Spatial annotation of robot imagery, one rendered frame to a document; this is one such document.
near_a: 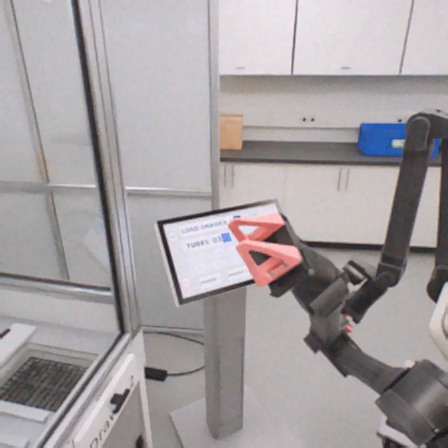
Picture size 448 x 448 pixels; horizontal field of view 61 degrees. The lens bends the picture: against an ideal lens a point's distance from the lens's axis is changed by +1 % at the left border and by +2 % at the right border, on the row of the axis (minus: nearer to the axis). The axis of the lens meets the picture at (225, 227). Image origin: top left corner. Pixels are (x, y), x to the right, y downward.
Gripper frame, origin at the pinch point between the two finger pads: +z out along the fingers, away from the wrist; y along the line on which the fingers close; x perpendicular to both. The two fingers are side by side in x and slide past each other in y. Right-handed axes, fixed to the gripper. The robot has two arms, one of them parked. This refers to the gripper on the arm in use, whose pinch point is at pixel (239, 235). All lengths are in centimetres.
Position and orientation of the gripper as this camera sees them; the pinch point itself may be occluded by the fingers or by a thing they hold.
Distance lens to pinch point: 45.7
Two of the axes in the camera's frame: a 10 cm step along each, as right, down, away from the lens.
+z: -6.5, -3.2, -6.9
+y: -2.7, -7.5, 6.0
